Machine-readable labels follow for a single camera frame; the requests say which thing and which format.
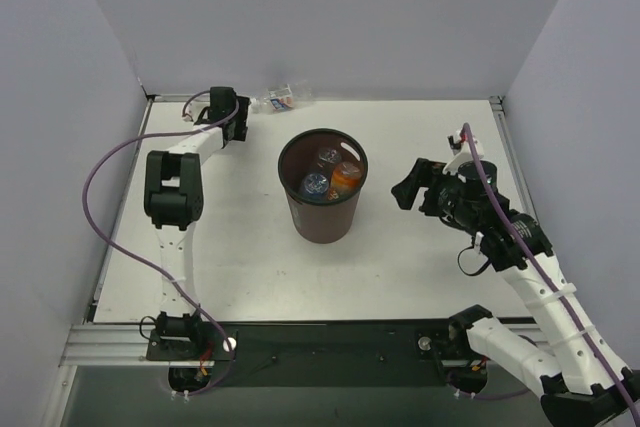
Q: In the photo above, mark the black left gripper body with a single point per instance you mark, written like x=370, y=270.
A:
x=241, y=117

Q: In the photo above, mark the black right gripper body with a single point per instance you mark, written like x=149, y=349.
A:
x=430, y=192

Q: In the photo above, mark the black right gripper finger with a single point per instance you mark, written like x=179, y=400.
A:
x=422, y=175
x=430, y=205

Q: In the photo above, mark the orange label plastic bottle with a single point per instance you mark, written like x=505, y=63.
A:
x=344, y=180

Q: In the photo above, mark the clear plastic bottle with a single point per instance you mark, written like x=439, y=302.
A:
x=326, y=159

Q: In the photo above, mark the blue label plastic bottle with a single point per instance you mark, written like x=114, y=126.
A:
x=315, y=186

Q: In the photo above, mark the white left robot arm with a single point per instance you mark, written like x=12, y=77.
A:
x=174, y=201

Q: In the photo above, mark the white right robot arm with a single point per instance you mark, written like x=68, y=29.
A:
x=581, y=381

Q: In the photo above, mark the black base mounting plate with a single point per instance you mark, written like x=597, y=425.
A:
x=324, y=354

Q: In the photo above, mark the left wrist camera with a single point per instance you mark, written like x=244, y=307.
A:
x=191, y=113

